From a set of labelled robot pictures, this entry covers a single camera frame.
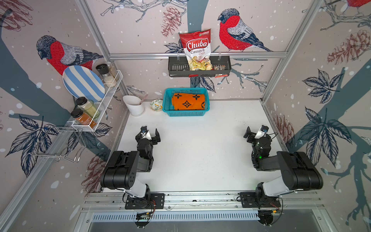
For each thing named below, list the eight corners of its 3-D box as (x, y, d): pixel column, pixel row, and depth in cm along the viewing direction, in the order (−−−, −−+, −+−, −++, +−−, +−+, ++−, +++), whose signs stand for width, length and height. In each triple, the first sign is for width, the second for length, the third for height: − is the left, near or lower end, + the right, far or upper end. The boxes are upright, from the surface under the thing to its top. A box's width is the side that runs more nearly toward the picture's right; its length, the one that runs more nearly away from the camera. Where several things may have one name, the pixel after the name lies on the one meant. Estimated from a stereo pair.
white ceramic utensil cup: (125, 117, 113) (119, 105, 103) (129, 106, 120) (123, 95, 110) (143, 116, 113) (138, 105, 103) (146, 106, 120) (142, 95, 110)
